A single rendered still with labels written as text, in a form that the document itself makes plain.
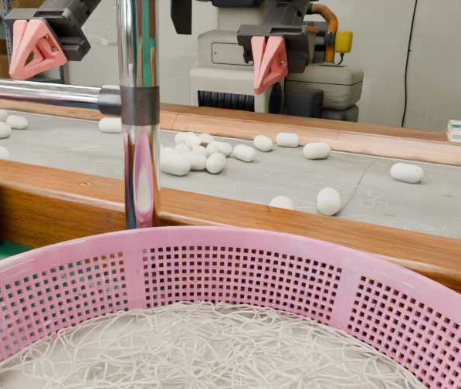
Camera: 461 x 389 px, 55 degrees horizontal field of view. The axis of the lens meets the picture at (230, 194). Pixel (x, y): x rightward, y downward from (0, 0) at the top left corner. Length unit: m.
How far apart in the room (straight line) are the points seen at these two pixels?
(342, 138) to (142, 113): 0.41
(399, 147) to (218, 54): 0.71
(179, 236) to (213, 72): 0.95
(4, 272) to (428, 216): 0.33
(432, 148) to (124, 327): 0.48
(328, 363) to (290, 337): 0.02
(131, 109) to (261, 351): 0.15
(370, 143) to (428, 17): 1.92
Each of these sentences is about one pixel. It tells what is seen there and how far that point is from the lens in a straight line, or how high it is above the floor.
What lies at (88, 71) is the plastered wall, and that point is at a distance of 3.36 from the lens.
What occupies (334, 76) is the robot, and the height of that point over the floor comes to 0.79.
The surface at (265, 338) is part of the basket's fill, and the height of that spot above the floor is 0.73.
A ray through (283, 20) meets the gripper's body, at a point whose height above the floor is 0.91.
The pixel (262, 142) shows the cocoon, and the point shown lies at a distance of 0.58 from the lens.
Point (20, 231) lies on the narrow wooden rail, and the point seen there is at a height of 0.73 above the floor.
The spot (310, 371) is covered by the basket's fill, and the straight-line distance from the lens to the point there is 0.23.
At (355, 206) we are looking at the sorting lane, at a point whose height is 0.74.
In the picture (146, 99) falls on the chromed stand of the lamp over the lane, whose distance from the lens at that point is 0.26.
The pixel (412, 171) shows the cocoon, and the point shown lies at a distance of 0.51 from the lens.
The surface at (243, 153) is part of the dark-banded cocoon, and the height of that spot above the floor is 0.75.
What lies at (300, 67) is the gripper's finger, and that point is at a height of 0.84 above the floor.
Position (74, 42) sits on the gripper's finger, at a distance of 0.68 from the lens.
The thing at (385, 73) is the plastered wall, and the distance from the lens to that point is 2.53.
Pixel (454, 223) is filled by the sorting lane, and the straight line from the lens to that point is 0.42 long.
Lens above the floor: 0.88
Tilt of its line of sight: 19 degrees down
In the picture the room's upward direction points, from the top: 2 degrees clockwise
